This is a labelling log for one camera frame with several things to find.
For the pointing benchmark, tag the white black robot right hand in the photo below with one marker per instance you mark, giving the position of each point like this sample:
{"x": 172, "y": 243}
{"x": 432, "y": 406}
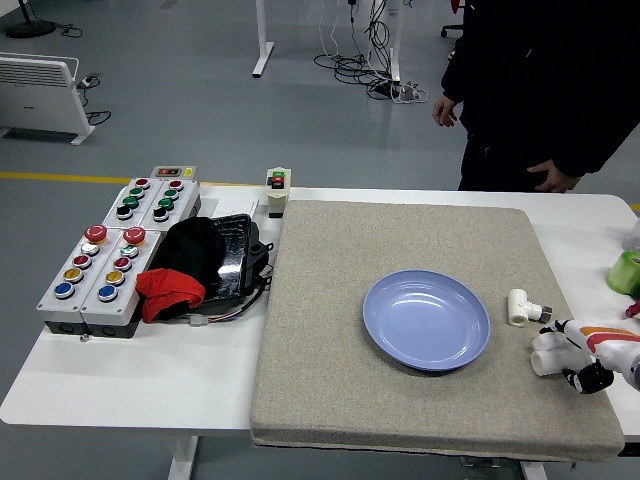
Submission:
{"x": 607, "y": 345}

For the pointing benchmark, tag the plain white tee pipe fitting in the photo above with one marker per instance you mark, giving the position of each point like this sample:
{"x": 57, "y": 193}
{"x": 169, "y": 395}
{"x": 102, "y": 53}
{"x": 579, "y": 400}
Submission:
{"x": 547, "y": 359}

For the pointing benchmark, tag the white tee fitting metal nut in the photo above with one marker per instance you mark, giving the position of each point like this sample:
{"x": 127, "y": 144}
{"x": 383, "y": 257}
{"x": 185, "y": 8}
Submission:
{"x": 518, "y": 305}

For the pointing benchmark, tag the blue round plate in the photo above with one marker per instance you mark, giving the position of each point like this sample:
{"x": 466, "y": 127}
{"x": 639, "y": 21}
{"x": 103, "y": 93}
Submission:
{"x": 425, "y": 320}

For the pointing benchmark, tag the small red object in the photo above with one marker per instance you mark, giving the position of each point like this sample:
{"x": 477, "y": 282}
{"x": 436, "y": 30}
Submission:
{"x": 634, "y": 309}

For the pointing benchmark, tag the green tape roll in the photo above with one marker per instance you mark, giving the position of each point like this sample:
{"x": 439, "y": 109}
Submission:
{"x": 625, "y": 275}

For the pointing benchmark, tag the white table leg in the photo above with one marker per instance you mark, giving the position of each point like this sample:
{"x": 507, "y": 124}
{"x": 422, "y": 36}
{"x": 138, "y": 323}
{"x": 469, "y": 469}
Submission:
{"x": 534, "y": 471}
{"x": 182, "y": 457}

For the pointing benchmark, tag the person's left hand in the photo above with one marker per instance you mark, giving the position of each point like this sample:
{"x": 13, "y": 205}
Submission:
{"x": 557, "y": 179}

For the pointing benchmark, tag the person's hand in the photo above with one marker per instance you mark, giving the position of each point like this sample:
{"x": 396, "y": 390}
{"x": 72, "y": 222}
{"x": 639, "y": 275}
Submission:
{"x": 557, "y": 179}
{"x": 444, "y": 111}

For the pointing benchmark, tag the person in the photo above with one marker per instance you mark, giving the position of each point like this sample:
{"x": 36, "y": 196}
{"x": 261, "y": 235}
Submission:
{"x": 545, "y": 75}

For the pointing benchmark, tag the grey-brown mat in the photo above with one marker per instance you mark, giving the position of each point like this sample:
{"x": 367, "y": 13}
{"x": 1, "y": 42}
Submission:
{"x": 325, "y": 350}

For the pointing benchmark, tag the person's right hand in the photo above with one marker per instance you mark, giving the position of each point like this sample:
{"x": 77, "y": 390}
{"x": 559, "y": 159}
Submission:
{"x": 444, "y": 111}

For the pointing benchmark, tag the black office chair base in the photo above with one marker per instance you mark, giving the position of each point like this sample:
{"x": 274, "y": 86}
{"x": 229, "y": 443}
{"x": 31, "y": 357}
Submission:
{"x": 452, "y": 30}

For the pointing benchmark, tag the white desk leg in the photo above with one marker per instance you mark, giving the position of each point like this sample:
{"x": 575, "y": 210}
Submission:
{"x": 262, "y": 45}
{"x": 396, "y": 45}

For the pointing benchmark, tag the glossy black pedal box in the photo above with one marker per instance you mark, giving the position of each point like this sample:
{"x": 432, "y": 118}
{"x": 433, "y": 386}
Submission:
{"x": 237, "y": 260}

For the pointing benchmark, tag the white paper card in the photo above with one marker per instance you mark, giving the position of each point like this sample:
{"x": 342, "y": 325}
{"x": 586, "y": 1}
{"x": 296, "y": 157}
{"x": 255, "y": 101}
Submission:
{"x": 235, "y": 206}

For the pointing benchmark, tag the black cloth cap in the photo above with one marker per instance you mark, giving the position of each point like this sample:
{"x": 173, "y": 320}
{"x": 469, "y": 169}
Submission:
{"x": 192, "y": 245}

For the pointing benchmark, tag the red cloth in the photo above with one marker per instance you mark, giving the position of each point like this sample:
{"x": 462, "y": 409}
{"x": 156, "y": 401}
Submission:
{"x": 167, "y": 290}

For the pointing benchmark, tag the grey four-button control box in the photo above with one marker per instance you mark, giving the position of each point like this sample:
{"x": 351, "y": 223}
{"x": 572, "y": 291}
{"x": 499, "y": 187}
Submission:
{"x": 131, "y": 202}
{"x": 172, "y": 202}

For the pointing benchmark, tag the grey emergency-stop button box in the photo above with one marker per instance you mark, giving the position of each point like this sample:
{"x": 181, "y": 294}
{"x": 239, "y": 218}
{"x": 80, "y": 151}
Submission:
{"x": 117, "y": 287}
{"x": 75, "y": 280}

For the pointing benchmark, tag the white panel heater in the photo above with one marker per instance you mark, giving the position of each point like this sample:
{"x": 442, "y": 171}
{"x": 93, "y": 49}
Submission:
{"x": 40, "y": 100}

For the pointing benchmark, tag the black round stand base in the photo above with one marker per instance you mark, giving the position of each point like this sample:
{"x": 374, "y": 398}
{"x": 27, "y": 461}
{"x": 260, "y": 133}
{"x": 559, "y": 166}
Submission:
{"x": 30, "y": 26}

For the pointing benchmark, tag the white start-stop switch box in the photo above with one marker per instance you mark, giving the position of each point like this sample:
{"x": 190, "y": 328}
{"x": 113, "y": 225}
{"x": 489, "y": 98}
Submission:
{"x": 277, "y": 192}

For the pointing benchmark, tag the small grey rocker switch box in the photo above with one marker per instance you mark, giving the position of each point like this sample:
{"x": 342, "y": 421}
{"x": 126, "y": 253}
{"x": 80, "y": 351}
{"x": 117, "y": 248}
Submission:
{"x": 174, "y": 172}

